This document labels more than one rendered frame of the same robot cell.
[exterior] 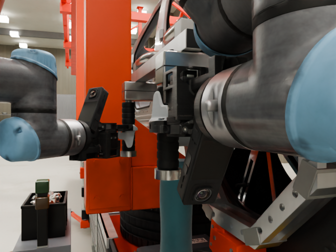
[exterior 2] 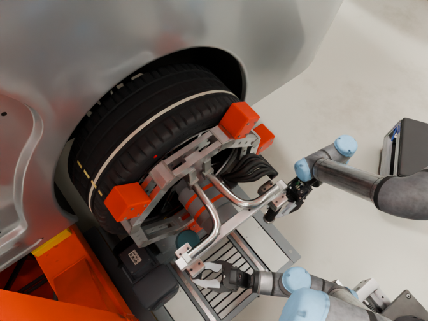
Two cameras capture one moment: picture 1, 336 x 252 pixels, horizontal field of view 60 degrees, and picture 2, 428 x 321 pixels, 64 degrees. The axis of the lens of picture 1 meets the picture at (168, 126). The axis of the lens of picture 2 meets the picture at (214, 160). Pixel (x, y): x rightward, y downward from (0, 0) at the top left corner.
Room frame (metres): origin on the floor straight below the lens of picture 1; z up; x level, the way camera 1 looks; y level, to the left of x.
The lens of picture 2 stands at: (0.83, 0.27, 1.98)
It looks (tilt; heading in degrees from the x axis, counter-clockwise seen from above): 63 degrees down; 246
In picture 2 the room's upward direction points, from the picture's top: 5 degrees clockwise
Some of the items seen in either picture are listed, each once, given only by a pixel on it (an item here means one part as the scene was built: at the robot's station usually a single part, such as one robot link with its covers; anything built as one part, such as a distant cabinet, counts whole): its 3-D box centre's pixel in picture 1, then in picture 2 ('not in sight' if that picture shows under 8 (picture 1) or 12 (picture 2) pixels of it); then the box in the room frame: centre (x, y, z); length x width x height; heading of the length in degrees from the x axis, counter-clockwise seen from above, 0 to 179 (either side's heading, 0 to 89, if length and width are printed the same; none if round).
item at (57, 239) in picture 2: not in sight; (44, 229); (1.27, -0.25, 0.71); 0.14 x 0.14 x 0.05; 18
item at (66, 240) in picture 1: (47, 229); not in sight; (1.11, 0.46, 0.44); 0.43 x 0.17 x 0.03; 18
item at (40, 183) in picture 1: (42, 186); not in sight; (0.92, 0.40, 0.64); 0.04 x 0.04 x 0.04; 18
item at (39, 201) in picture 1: (42, 201); not in sight; (0.92, 0.40, 0.59); 0.04 x 0.04 x 0.04; 18
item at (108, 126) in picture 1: (93, 139); (238, 279); (0.67, 0.17, 0.80); 0.12 x 0.08 x 0.09; 154
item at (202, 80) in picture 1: (205, 104); (302, 186); (0.34, -0.04, 0.86); 0.12 x 0.08 x 0.09; 18
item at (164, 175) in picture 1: (167, 129); (272, 211); (0.47, 0.00, 0.83); 0.04 x 0.04 x 0.16
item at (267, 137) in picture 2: not in sight; (258, 140); (0.41, -0.27, 0.85); 0.09 x 0.08 x 0.07; 18
